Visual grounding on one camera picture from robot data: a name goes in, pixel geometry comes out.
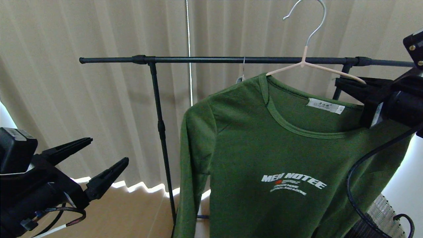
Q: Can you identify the black clothes rack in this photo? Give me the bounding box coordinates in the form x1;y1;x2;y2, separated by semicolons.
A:
79;55;417;238

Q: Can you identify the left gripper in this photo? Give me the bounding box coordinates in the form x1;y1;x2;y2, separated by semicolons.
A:
0;137;129;237

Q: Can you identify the green garment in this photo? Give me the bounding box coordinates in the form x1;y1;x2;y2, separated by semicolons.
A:
173;73;413;238

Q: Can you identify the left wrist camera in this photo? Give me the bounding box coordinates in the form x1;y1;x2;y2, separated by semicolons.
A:
0;127;38;175

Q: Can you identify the beige curtain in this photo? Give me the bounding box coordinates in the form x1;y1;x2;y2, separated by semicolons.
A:
0;0;423;199

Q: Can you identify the white laundry basket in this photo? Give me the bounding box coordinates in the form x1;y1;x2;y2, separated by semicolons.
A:
344;193;415;238

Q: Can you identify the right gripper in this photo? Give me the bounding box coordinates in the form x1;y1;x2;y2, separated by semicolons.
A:
360;89;423;138

